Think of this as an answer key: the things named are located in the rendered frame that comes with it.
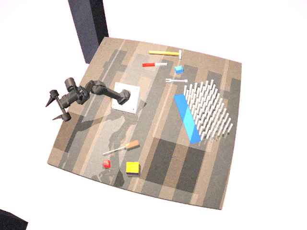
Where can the blue flat strip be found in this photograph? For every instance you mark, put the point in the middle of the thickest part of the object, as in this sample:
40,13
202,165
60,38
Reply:
187,118

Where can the small red block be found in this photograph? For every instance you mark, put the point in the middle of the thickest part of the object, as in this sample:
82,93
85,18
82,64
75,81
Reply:
107,164

